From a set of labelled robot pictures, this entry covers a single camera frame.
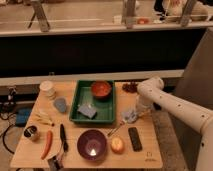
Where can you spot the blue sponge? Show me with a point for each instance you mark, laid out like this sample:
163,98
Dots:
87,111

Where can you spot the red bowl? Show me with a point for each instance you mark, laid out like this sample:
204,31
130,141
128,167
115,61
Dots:
100,89

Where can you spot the blue box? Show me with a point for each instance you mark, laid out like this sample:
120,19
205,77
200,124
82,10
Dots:
22,117

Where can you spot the silver binder clip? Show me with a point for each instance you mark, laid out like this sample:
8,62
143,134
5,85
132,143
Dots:
55,162

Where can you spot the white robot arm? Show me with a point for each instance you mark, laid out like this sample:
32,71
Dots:
195,116

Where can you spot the yellow banana toy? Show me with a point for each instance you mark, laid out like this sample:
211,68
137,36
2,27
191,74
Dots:
44,119

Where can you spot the light blue towel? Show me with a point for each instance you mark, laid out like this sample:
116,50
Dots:
129,116

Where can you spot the dark red grapes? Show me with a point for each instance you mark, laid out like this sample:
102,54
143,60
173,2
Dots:
130,87

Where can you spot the purple bowl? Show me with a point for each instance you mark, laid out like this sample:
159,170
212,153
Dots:
92,145

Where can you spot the grey blue cup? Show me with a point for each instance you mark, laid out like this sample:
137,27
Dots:
60,104

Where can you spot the orange carrot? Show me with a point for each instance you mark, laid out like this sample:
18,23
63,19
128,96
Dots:
49,137

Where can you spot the black handled knife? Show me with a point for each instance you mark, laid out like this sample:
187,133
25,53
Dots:
63,138

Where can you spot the black remote control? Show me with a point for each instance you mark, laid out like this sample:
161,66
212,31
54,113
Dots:
135,139

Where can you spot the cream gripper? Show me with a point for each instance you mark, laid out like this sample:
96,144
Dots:
143,113

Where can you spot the orange fruit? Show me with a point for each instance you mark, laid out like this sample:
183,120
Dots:
117,145

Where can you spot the green plastic tray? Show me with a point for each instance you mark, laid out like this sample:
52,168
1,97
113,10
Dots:
105,108

